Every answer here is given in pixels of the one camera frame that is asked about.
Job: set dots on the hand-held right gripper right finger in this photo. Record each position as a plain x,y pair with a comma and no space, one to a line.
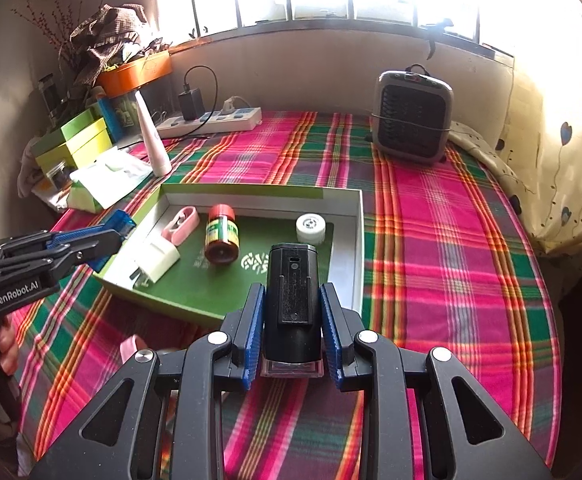
332,335

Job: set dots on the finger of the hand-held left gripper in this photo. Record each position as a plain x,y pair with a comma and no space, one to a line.
96,249
83,236

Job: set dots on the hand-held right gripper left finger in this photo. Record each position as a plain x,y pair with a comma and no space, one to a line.
253,330

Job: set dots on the blue transparent card reader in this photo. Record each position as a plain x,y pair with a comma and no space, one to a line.
123,220

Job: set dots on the white charger plug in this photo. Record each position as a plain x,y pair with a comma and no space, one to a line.
158,260

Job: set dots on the green cardboard box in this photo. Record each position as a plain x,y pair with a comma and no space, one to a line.
191,285

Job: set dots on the red-brown bottle with green label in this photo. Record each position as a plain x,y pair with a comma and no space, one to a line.
222,237

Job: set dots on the pink white plastic clip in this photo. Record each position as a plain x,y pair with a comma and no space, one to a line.
131,347

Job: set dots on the small white round cap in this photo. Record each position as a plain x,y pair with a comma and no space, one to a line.
311,227

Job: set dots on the person's left hand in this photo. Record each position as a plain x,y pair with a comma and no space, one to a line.
8,347

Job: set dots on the green tissue pack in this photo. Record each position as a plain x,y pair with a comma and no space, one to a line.
88,199

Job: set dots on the white flat board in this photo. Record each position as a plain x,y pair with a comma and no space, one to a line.
51,195

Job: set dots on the small clear plastic box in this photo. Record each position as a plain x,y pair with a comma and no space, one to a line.
61,174

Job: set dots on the white plastic package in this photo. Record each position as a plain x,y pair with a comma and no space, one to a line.
113,172

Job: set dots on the pale pink cloth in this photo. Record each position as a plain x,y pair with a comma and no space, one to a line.
30,175

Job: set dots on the yellow gift box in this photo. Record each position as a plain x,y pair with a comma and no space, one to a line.
88,147

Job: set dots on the green gift box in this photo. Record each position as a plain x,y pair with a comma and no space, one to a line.
78,122

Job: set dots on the white pink cosmetic tube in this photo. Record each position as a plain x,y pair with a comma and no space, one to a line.
152,145

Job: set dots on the blue upright box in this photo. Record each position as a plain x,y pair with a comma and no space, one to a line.
110,120

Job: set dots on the pink green plaid blanket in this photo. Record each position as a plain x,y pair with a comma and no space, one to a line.
446,260

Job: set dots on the clear plastic storage box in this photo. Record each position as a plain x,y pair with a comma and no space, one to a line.
146,105

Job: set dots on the orange plastic tray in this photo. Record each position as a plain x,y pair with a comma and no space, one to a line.
136,74

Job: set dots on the white power strip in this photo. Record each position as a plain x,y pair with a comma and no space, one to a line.
221,121

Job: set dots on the brown patterned cloth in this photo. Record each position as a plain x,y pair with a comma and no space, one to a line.
111,35

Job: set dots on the dried red branches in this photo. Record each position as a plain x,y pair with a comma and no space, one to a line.
46,30

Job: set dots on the grey space heater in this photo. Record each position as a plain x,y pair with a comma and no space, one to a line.
411,115

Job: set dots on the cream curtain with hearts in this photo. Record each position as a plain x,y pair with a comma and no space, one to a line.
561,135

